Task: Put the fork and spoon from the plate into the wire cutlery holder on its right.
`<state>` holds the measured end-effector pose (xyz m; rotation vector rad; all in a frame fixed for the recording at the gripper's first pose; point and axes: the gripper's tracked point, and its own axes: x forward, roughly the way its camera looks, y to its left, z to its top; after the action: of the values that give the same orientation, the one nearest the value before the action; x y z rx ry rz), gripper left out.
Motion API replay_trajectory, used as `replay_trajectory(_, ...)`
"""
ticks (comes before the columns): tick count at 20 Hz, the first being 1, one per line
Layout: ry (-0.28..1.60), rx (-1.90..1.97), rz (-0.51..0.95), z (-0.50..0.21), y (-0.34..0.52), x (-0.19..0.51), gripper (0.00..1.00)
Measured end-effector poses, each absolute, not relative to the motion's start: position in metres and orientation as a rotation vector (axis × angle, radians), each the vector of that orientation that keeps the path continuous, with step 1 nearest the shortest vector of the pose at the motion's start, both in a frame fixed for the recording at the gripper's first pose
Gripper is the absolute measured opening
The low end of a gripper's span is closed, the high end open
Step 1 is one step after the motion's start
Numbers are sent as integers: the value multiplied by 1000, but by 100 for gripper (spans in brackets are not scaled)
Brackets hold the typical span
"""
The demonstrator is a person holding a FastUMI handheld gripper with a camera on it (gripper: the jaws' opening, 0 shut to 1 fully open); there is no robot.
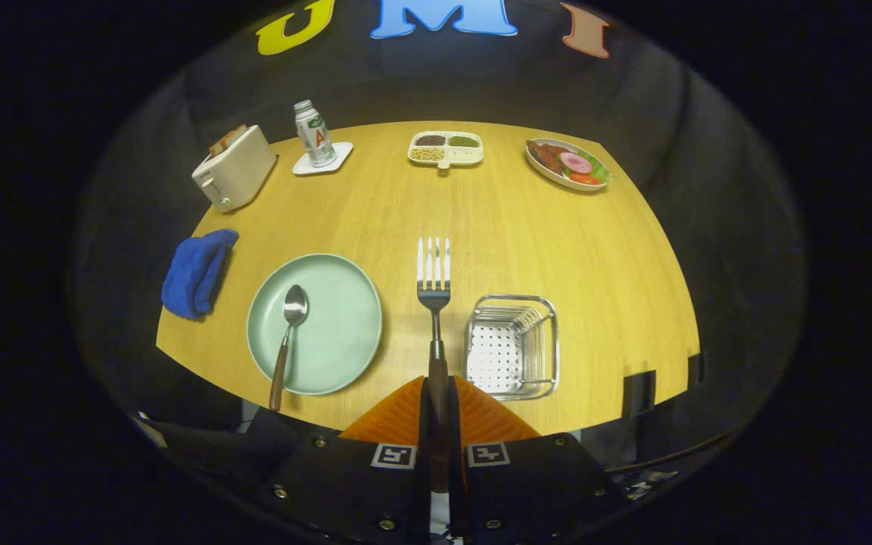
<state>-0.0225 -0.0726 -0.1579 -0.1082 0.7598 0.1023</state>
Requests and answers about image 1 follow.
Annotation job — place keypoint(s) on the pale green plate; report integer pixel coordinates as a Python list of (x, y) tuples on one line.
[(337, 325)]

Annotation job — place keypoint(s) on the white divided dish with beans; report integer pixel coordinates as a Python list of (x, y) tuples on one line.
[(466, 155)]

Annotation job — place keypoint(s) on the white drink bottle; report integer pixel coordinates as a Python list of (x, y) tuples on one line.
[(315, 140)]

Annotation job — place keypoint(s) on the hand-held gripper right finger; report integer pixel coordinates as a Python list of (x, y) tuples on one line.
[(527, 492)]

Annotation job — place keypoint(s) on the black table clamp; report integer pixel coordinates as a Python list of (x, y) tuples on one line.
[(639, 393), (696, 369)]

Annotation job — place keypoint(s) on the white square coaster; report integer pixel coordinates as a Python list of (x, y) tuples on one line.
[(337, 163)]

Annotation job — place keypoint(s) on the white toaster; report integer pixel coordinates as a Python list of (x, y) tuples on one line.
[(239, 170)]

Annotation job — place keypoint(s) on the white plate of food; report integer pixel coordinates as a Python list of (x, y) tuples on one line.
[(568, 166)]

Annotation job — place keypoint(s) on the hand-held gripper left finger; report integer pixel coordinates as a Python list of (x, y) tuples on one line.
[(353, 492)]

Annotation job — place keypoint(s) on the blue cloth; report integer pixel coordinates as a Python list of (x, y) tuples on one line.
[(194, 272)]

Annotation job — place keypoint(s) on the toast slice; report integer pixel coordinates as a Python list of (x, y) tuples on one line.
[(228, 140)]

